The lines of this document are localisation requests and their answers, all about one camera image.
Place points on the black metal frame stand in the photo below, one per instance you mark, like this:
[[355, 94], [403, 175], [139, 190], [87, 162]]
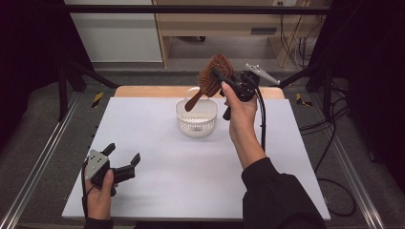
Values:
[[327, 92], [63, 92]]

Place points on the black horizontal frame bar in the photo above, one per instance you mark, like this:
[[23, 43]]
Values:
[[159, 9]]

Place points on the white plastic basket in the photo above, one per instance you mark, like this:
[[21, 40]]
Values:
[[196, 122]]

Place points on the yellow black floor tape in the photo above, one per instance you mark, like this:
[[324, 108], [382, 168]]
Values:
[[301, 99], [97, 99]]

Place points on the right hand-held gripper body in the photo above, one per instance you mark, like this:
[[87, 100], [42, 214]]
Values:
[[245, 86]]

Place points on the light wooden desk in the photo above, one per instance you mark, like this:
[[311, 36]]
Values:
[[219, 24]]

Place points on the aluminium floor rail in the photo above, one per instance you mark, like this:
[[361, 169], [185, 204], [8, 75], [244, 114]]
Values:
[[41, 159], [353, 171]]

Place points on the person's left hand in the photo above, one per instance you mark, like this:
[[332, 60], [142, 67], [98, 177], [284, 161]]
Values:
[[98, 200]]

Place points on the person's right hand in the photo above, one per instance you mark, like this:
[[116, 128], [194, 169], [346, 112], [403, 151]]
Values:
[[242, 117]]

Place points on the brown wooden hairbrush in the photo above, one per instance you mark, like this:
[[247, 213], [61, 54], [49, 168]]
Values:
[[211, 78]]

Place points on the black curtain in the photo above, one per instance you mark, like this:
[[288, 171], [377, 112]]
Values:
[[28, 57], [372, 79]]

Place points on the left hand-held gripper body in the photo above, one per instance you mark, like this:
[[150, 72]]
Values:
[[97, 165]]

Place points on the white cabinet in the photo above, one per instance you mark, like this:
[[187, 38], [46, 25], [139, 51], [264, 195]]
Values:
[[117, 35]]

